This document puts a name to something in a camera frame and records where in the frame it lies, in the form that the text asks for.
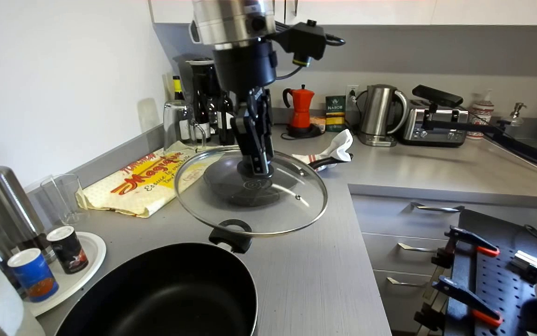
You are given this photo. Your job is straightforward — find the black clamp orange handle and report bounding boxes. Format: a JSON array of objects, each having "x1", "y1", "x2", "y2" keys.
[
  {"x1": 412, "y1": 275, "x2": 507, "y2": 331},
  {"x1": 431, "y1": 223, "x2": 503, "y2": 270}
]

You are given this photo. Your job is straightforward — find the glass pot lid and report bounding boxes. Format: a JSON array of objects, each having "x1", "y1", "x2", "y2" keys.
[{"x1": 172, "y1": 145, "x2": 332, "y2": 240}]

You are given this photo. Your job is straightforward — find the red moka pot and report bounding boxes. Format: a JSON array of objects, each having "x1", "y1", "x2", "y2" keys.
[{"x1": 282, "y1": 83, "x2": 324, "y2": 139}]

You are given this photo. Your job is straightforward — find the small white plate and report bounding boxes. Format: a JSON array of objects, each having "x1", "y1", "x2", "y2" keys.
[{"x1": 22, "y1": 229, "x2": 110, "y2": 318}]

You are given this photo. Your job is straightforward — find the small clear drinking glass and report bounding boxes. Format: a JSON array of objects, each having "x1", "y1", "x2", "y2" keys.
[{"x1": 37, "y1": 175, "x2": 86, "y2": 229}]

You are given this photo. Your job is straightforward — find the black cooking pot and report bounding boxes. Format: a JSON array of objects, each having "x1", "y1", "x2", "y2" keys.
[{"x1": 52, "y1": 216, "x2": 261, "y2": 336}]

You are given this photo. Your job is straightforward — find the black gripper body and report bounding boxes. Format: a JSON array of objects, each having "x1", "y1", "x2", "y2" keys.
[{"x1": 211, "y1": 38, "x2": 282, "y2": 96}]

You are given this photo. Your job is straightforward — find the dark cup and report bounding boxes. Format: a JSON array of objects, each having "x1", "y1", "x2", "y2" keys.
[{"x1": 45, "y1": 223, "x2": 91, "y2": 275}]

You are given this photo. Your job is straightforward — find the black perforated board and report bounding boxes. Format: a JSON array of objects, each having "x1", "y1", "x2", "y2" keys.
[{"x1": 442, "y1": 206, "x2": 537, "y2": 336}]

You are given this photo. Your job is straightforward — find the green box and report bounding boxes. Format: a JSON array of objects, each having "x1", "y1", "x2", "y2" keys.
[{"x1": 323, "y1": 92, "x2": 349, "y2": 132}]

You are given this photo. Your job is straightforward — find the steel drawer handle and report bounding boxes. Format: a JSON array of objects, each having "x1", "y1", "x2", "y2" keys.
[
  {"x1": 401, "y1": 199, "x2": 464, "y2": 216},
  {"x1": 393, "y1": 240, "x2": 451, "y2": 257},
  {"x1": 384, "y1": 272, "x2": 433, "y2": 290}
]

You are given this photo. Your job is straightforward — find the white upper cabinet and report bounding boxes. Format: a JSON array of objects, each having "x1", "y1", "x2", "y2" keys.
[{"x1": 145, "y1": 0, "x2": 537, "y2": 27}]

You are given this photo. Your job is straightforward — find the bottle with yellow cap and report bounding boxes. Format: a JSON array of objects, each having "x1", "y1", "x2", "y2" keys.
[{"x1": 170, "y1": 74, "x2": 196, "y2": 145}]

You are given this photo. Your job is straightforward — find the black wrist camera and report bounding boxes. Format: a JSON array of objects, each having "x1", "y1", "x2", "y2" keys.
[{"x1": 272, "y1": 18, "x2": 347, "y2": 64}]

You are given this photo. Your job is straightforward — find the dark wine bottle white label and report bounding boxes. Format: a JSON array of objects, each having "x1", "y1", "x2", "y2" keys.
[{"x1": 214, "y1": 91, "x2": 239, "y2": 147}]

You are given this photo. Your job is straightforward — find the large clear glass jar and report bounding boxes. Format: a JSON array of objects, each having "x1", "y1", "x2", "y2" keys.
[{"x1": 160, "y1": 98, "x2": 199, "y2": 152}]

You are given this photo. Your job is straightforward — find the steel electric kettle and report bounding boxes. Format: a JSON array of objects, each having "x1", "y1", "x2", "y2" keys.
[{"x1": 352, "y1": 83, "x2": 410, "y2": 148}]

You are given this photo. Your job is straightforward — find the blue cup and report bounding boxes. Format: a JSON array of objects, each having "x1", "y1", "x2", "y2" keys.
[{"x1": 6, "y1": 246, "x2": 62, "y2": 303}]

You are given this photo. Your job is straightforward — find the clear storage jar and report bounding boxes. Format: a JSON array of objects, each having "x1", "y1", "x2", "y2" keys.
[{"x1": 468, "y1": 91, "x2": 496, "y2": 130}]

